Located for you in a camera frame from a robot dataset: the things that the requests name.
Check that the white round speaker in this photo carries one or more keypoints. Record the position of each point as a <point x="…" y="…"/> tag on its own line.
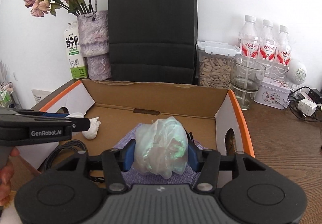
<point x="296" y="74"/>

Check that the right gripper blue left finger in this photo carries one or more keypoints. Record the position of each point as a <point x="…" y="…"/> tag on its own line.
<point x="127" y="156"/>

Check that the purple ceramic vase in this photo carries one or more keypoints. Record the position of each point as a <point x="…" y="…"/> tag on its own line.
<point x="94" y="44"/>

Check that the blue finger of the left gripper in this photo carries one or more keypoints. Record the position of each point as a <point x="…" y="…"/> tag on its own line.
<point x="39" y="113"/>

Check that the red cardboard box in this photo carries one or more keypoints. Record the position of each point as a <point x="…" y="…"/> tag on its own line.
<point x="207" y="113"/>

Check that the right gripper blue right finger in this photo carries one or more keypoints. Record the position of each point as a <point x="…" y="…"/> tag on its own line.
<point x="195" y="157"/>

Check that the clear glass cup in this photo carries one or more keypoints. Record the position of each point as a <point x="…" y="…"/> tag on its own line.
<point x="246" y="77"/>

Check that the white floral tin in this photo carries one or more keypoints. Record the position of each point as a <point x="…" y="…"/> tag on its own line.
<point x="273" y="93"/>

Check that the water bottle middle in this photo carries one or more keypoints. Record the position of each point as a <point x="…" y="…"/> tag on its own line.
<point x="267" y="44"/>

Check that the white power adapter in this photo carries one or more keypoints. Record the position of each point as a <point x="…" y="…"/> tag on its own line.
<point x="307" y="107"/>

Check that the clear seed container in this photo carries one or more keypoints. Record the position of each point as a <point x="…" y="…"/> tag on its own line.
<point x="215" y="63"/>

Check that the water bottle right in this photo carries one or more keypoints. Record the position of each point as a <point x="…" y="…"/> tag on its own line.
<point x="283" y="52"/>

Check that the white tissue ball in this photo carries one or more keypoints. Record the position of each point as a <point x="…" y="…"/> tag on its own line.
<point x="91" y="133"/>

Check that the person left hand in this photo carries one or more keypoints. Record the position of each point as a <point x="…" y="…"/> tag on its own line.
<point x="7" y="173"/>

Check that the plastic bag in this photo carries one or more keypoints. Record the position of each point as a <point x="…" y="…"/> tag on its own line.
<point x="161" y="148"/>

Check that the water bottle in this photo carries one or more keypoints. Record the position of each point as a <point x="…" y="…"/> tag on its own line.
<point x="283" y="52"/>
<point x="267" y="44"/>
<point x="248" y="38"/>

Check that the black paper bag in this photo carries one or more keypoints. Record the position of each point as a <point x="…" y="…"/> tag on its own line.
<point x="153" y="40"/>

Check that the white green milk carton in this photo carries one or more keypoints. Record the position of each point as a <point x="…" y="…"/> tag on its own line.
<point x="77" y="63"/>

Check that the water bottle left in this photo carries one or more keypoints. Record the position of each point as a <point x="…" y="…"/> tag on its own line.
<point x="248" y="38"/>

